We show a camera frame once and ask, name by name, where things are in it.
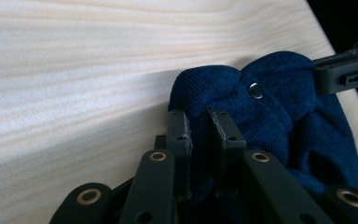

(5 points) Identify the dark blue printed garment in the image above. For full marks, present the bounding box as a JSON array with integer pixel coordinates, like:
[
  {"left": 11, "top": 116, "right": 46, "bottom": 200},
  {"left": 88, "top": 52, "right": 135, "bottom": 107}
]
[{"left": 167, "top": 50, "right": 358, "bottom": 224}]

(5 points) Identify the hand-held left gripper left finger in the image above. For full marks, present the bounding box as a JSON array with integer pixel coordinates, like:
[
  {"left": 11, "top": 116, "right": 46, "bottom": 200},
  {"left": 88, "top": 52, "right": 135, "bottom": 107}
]
[{"left": 166, "top": 108, "right": 194, "bottom": 201}]

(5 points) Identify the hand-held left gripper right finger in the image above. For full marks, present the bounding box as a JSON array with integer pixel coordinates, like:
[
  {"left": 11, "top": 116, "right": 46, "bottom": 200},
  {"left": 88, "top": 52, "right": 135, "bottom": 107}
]
[{"left": 206, "top": 106, "right": 248, "bottom": 196}]

